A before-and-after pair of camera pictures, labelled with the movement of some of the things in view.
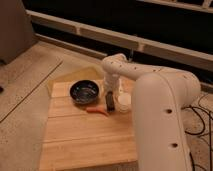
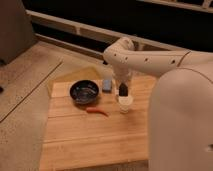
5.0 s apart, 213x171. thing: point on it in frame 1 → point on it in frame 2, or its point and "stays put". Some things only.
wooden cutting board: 87,137 stays put
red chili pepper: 97,109 stays put
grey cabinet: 16,30 stays put
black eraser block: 109,98 → 123,90
